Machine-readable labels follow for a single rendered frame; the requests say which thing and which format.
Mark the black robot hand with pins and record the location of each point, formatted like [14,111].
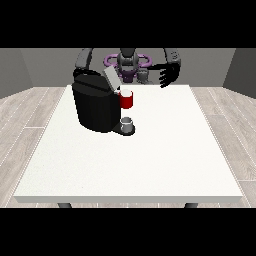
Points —
[171,73]
[78,71]

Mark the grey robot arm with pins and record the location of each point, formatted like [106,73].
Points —
[83,58]
[173,56]

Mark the small grey coffee pod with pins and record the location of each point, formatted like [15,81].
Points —
[143,76]

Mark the pale grey machine lid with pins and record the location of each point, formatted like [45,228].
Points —
[111,78]

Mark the black coffee machine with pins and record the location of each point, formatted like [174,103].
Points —
[95,106]

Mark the red pod holder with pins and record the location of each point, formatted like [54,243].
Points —
[126,100]

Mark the small grey cup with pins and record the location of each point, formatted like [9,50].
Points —
[126,125]

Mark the dark table leg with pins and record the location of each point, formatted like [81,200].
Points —
[191,205]
[64,205]

